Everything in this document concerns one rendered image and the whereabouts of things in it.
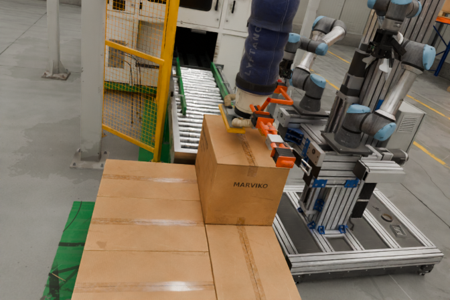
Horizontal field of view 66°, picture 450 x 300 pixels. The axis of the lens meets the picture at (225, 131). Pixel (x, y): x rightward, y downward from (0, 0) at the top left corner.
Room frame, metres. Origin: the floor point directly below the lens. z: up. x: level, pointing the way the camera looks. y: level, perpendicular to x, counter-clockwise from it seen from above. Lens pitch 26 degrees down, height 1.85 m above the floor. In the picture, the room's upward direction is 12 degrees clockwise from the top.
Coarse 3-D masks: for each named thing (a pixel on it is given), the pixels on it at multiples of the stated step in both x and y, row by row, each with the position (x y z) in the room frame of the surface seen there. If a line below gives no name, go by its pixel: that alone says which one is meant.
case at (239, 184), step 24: (216, 120) 2.02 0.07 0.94; (216, 144) 1.70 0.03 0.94; (240, 144) 1.76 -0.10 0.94; (264, 144) 1.82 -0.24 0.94; (216, 168) 1.51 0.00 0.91; (240, 168) 1.54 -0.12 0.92; (264, 168) 1.57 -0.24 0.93; (288, 168) 1.60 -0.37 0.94; (216, 192) 1.51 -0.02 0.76; (240, 192) 1.55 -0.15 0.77; (264, 192) 1.58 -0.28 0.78; (216, 216) 1.52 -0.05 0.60; (240, 216) 1.55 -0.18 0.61; (264, 216) 1.59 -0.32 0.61
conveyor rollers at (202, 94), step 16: (176, 80) 3.74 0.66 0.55; (192, 80) 3.87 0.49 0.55; (208, 80) 4.00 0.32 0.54; (176, 96) 3.28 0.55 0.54; (192, 96) 3.35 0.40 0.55; (208, 96) 3.46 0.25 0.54; (192, 112) 2.97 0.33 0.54; (208, 112) 3.03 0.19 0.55; (192, 128) 2.63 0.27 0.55; (192, 144) 2.36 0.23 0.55
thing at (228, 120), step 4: (220, 104) 1.96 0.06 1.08; (224, 104) 1.98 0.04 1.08; (220, 108) 1.90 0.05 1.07; (224, 108) 1.90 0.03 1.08; (232, 108) 1.93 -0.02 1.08; (220, 112) 1.88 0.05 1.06; (224, 112) 1.85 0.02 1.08; (224, 116) 1.81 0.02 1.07; (224, 120) 1.76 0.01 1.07; (228, 120) 1.75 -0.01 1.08; (224, 124) 1.73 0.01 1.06; (228, 124) 1.71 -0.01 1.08; (228, 128) 1.66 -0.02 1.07; (232, 128) 1.67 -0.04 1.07; (236, 128) 1.68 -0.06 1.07; (240, 128) 1.69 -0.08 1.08; (228, 132) 1.65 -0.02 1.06; (232, 132) 1.65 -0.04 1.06; (236, 132) 1.66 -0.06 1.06; (240, 132) 1.67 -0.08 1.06; (244, 132) 1.67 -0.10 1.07
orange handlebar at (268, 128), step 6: (282, 90) 2.12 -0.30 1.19; (288, 96) 2.02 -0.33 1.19; (276, 102) 1.92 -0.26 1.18; (282, 102) 1.93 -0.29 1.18; (288, 102) 1.94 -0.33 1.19; (252, 108) 1.71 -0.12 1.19; (258, 108) 1.73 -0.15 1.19; (264, 126) 1.50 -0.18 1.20; (270, 126) 1.52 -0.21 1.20; (264, 132) 1.46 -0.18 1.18; (270, 132) 1.51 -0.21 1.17; (282, 144) 1.36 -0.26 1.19; (282, 162) 1.22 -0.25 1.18; (288, 162) 1.21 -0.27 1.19
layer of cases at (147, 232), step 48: (144, 192) 1.67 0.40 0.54; (192, 192) 1.76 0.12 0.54; (96, 240) 1.23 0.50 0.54; (144, 240) 1.29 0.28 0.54; (192, 240) 1.36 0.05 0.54; (240, 240) 1.43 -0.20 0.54; (96, 288) 0.98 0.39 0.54; (144, 288) 1.03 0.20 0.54; (192, 288) 1.08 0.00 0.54; (240, 288) 1.13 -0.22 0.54; (288, 288) 1.19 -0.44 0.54
